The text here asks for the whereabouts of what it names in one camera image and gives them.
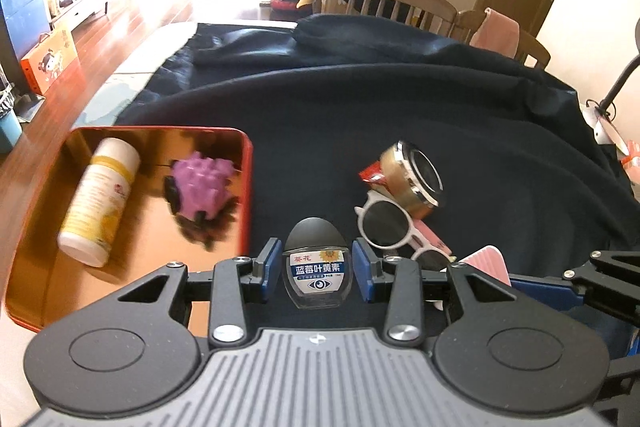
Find black-capped eye drop bottle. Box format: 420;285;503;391
282;217;355;310

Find red tin box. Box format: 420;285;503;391
4;126;255;333

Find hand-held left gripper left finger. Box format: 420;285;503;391
117;237;283;350

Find white sunglasses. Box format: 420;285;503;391
354;191;453;270

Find white yellow-label bottle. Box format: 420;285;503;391
57;138;142;268

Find pink flat card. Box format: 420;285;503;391
412;219;453;258

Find round gold tin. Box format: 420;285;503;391
377;141;446;219

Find small red packet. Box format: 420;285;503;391
359;159;388;188

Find purple spiky ball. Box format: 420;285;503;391
164;151;240;228

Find orange cardboard box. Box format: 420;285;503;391
20;29;78;95

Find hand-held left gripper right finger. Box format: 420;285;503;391
351;237;521;349

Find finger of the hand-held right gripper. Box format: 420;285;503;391
510;249;640;313

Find dark blue cloth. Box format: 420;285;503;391
115;13;636;358

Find pink towel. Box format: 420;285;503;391
470;7;521;58

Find blue bin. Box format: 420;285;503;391
0;92;23;152

